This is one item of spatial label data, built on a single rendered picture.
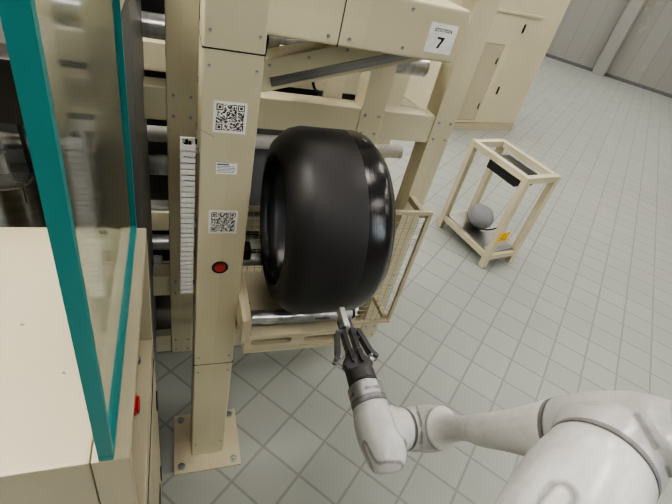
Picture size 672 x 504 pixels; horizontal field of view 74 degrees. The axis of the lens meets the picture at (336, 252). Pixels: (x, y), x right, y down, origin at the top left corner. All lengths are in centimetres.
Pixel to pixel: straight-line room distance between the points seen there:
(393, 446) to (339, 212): 56
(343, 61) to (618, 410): 120
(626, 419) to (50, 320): 89
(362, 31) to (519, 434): 106
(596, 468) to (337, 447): 173
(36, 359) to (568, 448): 78
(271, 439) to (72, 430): 151
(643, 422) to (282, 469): 168
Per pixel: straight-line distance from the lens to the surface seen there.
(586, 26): 1475
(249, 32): 103
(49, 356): 87
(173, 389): 235
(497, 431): 84
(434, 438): 116
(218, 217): 122
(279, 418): 227
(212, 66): 105
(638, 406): 71
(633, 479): 64
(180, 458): 215
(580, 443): 64
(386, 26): 139
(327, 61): 151
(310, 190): 111
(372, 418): 110
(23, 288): 100
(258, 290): 164
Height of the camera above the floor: 192
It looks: 36 degrees down
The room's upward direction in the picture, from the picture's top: 15 degrees clockwise
